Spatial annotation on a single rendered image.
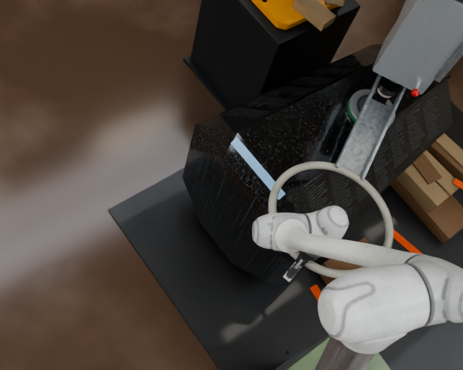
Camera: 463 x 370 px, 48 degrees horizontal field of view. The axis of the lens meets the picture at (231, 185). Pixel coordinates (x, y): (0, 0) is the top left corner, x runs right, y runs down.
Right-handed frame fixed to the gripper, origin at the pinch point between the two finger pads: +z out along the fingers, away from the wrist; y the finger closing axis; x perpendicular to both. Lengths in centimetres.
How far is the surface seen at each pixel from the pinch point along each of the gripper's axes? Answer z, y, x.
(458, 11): -74, 71, 11
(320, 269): -10.9, 0.6, -6.8
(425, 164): 52, 145, -21
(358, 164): -11, 51, 6
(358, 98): -9, 86, 25
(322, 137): -4, 58, 25
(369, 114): -19, 70, 16
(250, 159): 0.4, 28.1, 41.2
